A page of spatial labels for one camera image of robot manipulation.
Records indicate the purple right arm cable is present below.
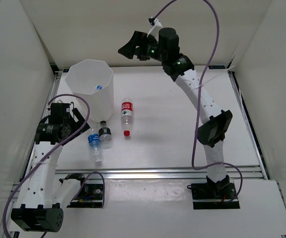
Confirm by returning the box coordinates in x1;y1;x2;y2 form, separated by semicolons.
149;0;243;204

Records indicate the clear bottle white blue cap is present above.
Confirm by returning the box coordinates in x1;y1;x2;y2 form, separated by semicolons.
96;85;103;91

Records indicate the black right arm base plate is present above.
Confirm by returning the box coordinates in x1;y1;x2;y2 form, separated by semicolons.
186;181;243;210

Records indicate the blue label clear bottle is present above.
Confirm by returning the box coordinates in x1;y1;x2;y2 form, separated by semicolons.
87;127;102;165

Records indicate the white octagonal plastic bin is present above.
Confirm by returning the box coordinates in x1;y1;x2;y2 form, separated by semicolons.
65;59;114;122

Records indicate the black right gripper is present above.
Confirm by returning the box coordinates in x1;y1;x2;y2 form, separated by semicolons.
117;32;166;63

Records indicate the black label bottle black cap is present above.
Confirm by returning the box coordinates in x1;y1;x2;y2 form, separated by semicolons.
98;120;112;141

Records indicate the red label bottle red cap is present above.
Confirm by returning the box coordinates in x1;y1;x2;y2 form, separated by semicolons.
121;98;134;137

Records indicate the aluminium front rail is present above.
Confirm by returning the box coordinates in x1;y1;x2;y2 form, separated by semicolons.
55;166;267;179

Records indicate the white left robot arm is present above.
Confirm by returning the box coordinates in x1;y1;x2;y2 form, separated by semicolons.
11;103;90;233

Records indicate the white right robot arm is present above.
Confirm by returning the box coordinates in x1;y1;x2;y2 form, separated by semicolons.
118;28;232;198

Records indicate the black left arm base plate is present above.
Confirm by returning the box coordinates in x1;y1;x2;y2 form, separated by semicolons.
68;183;104;208

